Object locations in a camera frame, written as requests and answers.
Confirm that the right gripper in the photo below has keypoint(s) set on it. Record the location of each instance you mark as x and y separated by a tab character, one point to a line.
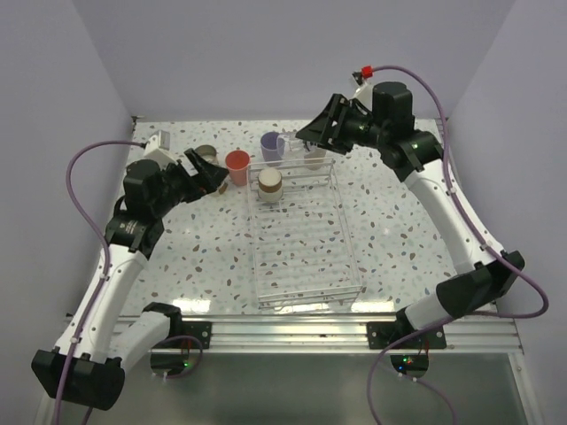
322	129

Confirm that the beige plastic cup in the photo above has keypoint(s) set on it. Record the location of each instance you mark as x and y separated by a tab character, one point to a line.
313	160

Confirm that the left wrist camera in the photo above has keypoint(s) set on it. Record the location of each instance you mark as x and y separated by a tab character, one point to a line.
157	149

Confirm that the aluminium front rail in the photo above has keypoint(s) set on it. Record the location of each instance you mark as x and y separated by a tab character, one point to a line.
347	333

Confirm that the red plastic cup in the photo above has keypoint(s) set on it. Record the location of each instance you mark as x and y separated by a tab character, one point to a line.
237	162

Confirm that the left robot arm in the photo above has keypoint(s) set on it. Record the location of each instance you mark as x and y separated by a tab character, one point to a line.
88	364

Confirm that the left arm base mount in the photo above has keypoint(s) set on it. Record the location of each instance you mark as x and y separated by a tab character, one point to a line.
201	330

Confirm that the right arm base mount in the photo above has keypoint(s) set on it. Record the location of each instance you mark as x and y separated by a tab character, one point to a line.
382	333

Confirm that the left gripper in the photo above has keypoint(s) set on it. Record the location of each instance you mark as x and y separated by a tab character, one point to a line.
210	176

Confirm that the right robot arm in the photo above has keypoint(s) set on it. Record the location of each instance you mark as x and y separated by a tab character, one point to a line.
387	124

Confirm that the clear glass cup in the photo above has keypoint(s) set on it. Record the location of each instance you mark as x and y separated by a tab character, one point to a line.
288	146

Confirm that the white wire dish rack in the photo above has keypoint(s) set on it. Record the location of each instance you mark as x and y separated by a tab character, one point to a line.
303	257

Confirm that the purple plastic cup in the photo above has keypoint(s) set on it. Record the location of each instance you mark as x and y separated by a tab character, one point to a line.
272	148

